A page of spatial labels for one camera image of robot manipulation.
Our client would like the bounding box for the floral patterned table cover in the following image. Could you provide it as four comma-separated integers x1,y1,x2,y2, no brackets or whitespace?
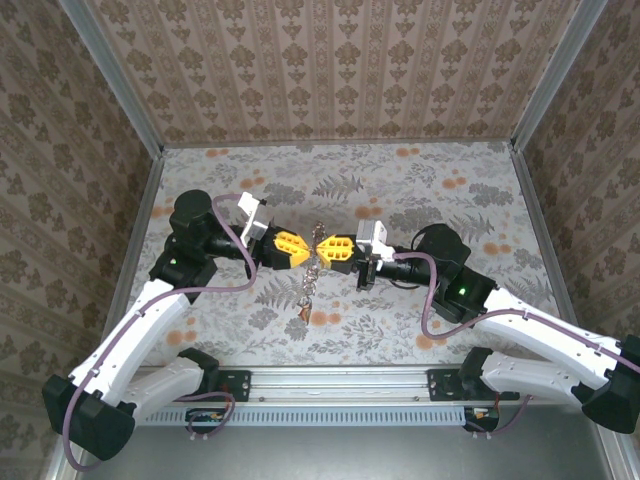
107,142,566,366

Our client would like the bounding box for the aluminium table back rail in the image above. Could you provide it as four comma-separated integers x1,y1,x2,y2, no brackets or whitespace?
162,139,516,149

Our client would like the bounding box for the metal keyring with red keys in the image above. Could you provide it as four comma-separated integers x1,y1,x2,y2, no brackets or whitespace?
299,220,329,324

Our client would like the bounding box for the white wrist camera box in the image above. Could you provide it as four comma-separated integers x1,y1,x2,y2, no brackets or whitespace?
354,218,397,265
235,192,271,240

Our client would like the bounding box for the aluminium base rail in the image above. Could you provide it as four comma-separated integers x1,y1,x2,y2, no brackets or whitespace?
129,366,581,404

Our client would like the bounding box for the grey slotted cable duct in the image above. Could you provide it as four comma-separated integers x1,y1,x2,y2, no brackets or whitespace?
134,405,501,427

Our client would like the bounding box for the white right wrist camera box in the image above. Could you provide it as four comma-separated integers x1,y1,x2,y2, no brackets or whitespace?
354,218,397,265

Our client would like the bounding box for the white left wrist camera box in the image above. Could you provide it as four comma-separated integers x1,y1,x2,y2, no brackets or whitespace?
235,192,271,240

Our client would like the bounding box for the black cable connector box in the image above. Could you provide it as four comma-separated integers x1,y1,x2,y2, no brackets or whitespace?
462,407,501,430
185,407,226,426

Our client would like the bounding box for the aluminium table side rail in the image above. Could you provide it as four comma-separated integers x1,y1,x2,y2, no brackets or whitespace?
509,147,576,326
102,149,166,331

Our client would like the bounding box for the aluminium frame post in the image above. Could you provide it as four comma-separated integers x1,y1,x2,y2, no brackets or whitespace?
56,0,166,159
509,0,611,151

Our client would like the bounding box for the grey metal sheet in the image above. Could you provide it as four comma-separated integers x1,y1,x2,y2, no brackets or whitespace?
74,404,616,480

